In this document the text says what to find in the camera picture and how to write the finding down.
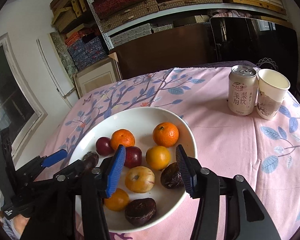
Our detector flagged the red patterned flat box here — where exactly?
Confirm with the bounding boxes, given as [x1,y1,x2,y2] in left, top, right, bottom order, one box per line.
[93,0,144,19]

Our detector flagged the dark wooden board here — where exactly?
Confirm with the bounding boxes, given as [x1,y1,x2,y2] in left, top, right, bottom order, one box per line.
[110,23,217,79]

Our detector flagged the white paper cup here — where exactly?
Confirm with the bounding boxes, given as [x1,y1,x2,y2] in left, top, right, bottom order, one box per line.
[257,69,290,120]

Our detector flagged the white oval plate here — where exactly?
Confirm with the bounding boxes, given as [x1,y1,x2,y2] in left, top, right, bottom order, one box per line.
[69,107,198,233]

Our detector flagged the white framed window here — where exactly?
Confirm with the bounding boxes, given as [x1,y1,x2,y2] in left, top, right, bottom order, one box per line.
[0,33,48,162]

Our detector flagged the large orange tangerine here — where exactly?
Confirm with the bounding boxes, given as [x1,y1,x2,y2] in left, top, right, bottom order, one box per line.
[110,129,135,151]

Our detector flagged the person's left hand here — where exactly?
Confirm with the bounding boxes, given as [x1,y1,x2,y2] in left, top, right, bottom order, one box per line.
[0,211,30,240]

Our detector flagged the stack of blue patterned boxes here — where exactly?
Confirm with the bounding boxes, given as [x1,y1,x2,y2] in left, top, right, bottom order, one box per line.
[68,36,107,71]

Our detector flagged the pale yellow orange fruit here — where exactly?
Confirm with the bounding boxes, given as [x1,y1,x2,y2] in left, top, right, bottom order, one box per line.
[125,166,155,193]

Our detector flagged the pear drink can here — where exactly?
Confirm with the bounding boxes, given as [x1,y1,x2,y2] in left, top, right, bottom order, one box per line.
[228,65,258,115]

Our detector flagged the framed picture leaning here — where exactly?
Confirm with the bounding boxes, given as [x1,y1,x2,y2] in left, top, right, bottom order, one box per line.
[73,53,122,98]

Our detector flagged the pink deer print tablecloth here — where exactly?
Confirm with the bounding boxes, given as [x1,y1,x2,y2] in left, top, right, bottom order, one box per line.
[42,67,300,239]

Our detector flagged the white metal shelving unit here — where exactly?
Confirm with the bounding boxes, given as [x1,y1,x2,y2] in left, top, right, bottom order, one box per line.
[76,0,290,49]

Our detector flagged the dark red plum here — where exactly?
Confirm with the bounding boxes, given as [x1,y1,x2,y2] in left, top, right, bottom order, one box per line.
[124,146,142,168]
[95,137,114,157]

